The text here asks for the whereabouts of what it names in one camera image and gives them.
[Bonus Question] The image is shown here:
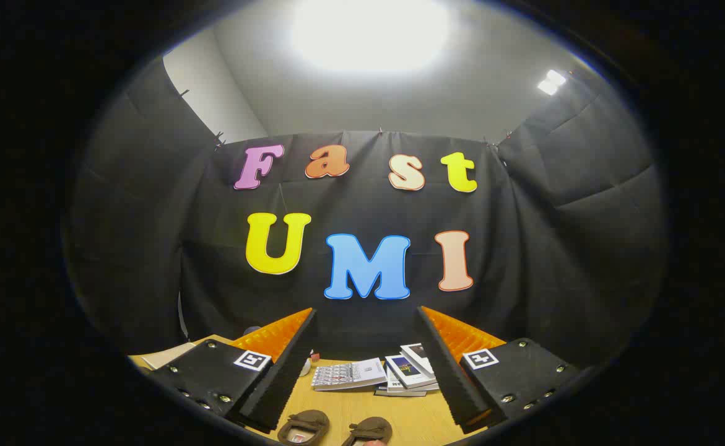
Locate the brown fuzzy slipper shoe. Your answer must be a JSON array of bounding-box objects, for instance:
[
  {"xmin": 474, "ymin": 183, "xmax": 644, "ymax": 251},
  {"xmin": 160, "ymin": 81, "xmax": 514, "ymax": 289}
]
[
  {"xmin": 342, "ymin": 417, "xmax": 393, "ymax": 446},
  {"xmin": 277, "ymin": 409, "xmax": 330, "ymax": 445}
]

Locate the large ceiling light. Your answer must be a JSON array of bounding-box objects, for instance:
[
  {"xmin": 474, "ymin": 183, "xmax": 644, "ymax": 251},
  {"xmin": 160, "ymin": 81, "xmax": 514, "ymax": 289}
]
[{"xmin": 291, "ymin": 0, "xmax": 453, "ymax": 75}]

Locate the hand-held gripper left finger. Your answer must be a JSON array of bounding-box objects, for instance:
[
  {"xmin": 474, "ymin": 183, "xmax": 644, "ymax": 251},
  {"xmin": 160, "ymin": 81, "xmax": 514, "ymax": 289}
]
[{"xmin": 145, "ymin": 308, "xmax": 318, "ymax": 434}]

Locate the white book blue picture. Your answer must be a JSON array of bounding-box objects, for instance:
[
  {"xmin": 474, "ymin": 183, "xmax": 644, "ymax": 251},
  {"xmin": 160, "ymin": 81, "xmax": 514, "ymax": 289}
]
[{"xmin": 385, "ymin": 354, "xmax": 435, "ymax": 389}]

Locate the white book black lettering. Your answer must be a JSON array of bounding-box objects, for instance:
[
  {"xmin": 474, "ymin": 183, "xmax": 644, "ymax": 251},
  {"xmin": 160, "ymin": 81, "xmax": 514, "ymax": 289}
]
[{"xmin": 387, "ymin": 370, "xmax": 440, "ymax": 393}]

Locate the patterned cover book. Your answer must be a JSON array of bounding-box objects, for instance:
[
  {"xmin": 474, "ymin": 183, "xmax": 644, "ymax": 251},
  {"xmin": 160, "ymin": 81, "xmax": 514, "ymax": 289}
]
[{"xmin": 311, "ymin": 358, "xmax": 388, "ymax": 392}]

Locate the beige fabric storage box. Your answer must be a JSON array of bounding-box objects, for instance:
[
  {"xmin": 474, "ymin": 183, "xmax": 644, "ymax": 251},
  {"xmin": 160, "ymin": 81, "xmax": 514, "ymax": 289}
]
[{"xmin": 141, "ymin": 342, "xmax": 197, "ymax": 371}]

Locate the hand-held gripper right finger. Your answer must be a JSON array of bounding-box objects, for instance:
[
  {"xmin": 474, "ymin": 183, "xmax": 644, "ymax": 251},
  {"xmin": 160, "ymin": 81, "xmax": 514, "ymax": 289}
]
[{"xmin": 415, "ymin": 305, "xmax": 580, "ymax": 434}]

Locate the small ceiling light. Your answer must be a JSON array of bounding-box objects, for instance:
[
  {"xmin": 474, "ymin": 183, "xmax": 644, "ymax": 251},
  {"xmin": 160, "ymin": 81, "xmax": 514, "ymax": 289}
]
[{"xmin": 537, "ymin": 69, "xmax": 567, "ymax": 95}]

